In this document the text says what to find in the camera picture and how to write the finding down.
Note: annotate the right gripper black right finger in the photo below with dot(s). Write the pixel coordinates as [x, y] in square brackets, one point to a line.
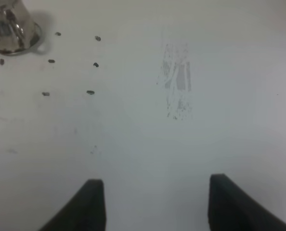
[231, 209]

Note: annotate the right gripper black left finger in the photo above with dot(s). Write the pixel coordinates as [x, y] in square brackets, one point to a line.
[84, 212]

